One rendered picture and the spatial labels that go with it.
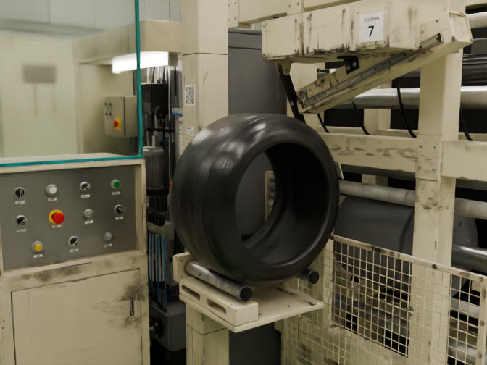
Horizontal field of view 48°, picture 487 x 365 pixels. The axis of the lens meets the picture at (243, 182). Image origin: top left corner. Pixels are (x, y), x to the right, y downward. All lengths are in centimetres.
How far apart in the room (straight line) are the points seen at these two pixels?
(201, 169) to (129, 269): 72
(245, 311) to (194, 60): 88
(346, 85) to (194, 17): 58
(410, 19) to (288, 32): 45
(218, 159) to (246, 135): 11
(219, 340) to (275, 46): 112
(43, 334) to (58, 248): 31
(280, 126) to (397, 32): 43
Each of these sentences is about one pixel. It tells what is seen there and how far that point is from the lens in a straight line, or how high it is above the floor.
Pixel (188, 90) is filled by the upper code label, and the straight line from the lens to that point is 200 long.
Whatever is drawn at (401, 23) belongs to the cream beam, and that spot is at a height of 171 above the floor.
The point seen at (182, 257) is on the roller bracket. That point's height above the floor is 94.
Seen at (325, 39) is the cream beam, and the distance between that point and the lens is 181.
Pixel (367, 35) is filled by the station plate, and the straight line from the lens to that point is 169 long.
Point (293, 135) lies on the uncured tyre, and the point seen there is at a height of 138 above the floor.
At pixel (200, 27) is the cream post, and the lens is 195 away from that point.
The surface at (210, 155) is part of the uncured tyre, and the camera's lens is 160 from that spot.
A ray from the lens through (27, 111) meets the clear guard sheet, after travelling 199.
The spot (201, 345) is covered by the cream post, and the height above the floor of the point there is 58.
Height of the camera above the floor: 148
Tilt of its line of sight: 8 degrees down
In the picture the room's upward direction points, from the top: straight up
